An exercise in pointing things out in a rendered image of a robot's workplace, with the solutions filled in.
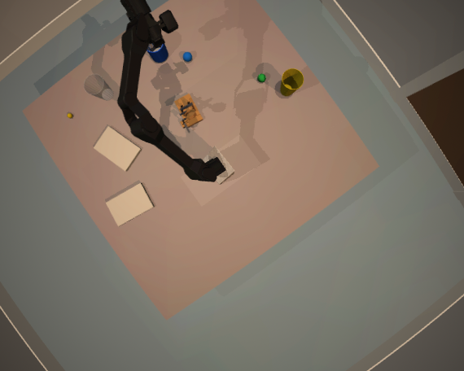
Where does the blue mug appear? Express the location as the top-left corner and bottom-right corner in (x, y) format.
(147, 43), (169, 63)

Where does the blue ball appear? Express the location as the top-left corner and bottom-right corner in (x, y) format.
(182, 52), (192, 62)

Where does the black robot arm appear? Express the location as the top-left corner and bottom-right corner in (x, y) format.
(117, 0), (225, 182)

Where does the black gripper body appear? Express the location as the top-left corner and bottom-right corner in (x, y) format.
(157, 10), (178, 33)

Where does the olive-yellow waste bin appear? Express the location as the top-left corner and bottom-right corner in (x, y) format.
(281, 68), (304, 96)

